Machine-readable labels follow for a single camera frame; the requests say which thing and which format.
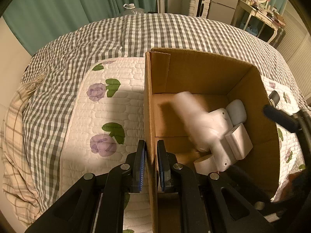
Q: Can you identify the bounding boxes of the white plastic bottle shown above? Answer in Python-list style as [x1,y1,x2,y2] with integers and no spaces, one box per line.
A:
[170,92,219,151]

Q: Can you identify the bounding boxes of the grey small fridge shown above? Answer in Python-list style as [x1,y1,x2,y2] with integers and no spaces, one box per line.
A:
[206,0,241,26]

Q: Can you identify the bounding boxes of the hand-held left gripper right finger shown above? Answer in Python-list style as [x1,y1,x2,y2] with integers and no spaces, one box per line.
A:
[157,139,270,233]

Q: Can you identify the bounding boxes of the clear water jug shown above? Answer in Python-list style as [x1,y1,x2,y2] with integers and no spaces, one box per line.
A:
[120,3,145,16]

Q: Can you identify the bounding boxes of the brown cardboard box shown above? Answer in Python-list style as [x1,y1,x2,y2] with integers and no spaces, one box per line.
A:
[144,48,279,233]

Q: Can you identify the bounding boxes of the white power adapter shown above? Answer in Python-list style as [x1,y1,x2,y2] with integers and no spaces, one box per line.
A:
[224,123,253,160]

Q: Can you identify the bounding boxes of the large white device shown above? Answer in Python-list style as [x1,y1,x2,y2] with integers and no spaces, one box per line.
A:
[194,108,241,171]

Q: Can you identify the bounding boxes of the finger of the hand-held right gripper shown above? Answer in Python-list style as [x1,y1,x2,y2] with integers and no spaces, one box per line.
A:
[264,104,300,133]

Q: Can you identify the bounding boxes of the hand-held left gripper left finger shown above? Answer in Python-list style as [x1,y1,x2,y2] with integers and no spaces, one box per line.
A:
[24,139,146,233]

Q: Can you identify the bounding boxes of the floral quilted mat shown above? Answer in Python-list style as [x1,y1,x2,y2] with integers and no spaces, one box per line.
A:
[59,57,311,233]

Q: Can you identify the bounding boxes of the white dressing table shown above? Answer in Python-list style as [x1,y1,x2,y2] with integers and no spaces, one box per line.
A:
[232,0,286,43]

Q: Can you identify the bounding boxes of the white ribbed suitcase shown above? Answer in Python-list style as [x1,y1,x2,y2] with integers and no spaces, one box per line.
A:
[186,0,211,18]

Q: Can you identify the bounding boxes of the grey checkered bedsheet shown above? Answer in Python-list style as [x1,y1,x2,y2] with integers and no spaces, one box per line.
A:
[2,12,311,224]

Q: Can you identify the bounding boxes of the pale blue case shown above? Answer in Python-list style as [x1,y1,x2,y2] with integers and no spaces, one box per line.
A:
[226,99,247,127]

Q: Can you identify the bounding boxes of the white slatted wardrobe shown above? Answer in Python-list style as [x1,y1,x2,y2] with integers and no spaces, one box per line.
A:
[279,2,311,102]

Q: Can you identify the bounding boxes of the beige plaid blanket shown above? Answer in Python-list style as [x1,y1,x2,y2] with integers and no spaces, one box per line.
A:
[0,87,49,224]

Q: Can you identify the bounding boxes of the dark suitcase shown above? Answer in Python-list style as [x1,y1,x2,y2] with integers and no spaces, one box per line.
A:
[270,27,287,49]

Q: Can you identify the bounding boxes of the blue plastic basket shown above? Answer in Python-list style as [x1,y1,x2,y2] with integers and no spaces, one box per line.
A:
[240,23,259,36]

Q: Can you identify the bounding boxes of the wide green curtain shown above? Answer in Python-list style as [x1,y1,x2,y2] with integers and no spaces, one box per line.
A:
[2,0,114,56]

